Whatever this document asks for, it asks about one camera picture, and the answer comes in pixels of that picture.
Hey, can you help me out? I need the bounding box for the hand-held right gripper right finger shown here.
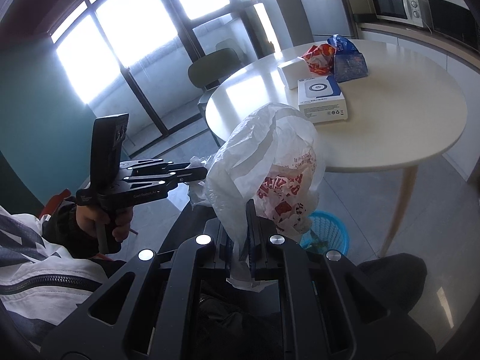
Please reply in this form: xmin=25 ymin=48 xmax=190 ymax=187
xmin=245 ymin=199 xmax=437 ymax=360

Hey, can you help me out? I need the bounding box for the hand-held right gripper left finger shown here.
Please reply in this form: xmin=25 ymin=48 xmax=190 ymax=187
xmin=39 ymin=228 xmax=236 ymax=360

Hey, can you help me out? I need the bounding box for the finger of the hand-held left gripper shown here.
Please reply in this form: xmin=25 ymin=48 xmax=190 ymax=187
xmin=124 ymin=168 xmax=208 ymax=192
xmin=119 ymin=159 xmax=192 ymax=179

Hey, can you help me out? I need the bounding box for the white plastic bag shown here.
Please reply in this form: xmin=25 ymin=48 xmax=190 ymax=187
xmin=187 ymin=102 xmax=326 ymax=289

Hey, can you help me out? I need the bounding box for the blue plastic mesh basket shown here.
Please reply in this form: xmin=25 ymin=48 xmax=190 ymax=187
xmin=298 ymin=211 xmax=349 ymax=256

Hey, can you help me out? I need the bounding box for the red snack bag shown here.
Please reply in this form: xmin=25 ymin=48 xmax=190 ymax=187
xmin=302 ymin=43 xmax=336 ymax=77

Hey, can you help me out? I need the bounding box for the blue snack bag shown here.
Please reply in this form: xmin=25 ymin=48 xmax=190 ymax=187
xmin=327 ymin=34 xmax=369 ymax=83

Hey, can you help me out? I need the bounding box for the person's left forearm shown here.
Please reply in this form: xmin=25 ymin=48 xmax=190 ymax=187
xmin=0 ymin=197 xmax=126 ymax=357

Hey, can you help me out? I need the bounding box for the person's left hand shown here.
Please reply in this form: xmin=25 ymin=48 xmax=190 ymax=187
xmin=75 ymin=204 xmax=134 ymax=242

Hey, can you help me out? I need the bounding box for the green chair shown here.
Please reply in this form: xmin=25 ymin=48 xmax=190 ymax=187
xmin=187 ymin=48 xmax=241 ymax=91

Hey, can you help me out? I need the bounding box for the white and blue box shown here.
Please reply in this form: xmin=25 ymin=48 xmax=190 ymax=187
xmin=297 ymin=78 xmax=347 ymax=124

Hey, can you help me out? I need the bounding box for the small white box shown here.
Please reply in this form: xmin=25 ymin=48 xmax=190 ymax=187
xmin=277 ymin=58 xmax=310 ymax=90

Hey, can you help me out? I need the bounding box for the round table with wooden legs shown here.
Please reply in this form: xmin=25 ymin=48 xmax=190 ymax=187
xmin=205 ymin=38 xmax=469 ymax=259

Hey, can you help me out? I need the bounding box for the white refrigerator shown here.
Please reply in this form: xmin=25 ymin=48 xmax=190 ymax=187
xmin=289 ymin=0 xmax=355 ymax=40

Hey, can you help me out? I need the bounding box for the white microwave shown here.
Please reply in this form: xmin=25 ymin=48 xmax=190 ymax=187
xmin=371 ymin=0 xmax=430 ymax=28

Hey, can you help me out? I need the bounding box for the black microwave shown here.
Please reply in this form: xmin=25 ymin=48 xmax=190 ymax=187
xmin=427 ymin=0 xmax=480 ymax=44

